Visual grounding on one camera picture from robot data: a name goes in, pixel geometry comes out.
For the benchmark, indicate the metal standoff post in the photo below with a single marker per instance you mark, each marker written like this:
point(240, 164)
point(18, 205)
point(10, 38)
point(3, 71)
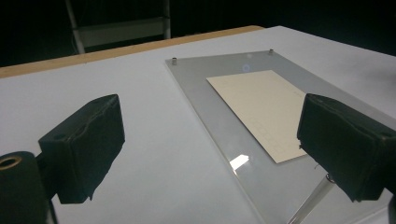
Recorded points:
point(174, 61)
point(271, 52)
point(311, 200)

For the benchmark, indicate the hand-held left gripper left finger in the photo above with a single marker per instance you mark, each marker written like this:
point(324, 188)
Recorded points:
point(81, 146)

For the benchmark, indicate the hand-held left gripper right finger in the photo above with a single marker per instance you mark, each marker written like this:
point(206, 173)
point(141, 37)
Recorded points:
point(348, 143)

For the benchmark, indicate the clear acrylic plate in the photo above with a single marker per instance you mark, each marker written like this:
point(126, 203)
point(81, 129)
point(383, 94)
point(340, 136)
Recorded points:
point(214, 124)

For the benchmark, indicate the beige paper card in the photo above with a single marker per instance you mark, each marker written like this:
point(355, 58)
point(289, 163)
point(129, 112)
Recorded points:
point(261, 109)

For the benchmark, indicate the white board sheet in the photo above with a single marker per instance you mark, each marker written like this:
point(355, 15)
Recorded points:
point(93, 81)

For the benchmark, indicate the white metal stand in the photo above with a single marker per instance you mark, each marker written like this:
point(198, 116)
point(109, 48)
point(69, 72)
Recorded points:
point(118, 31)

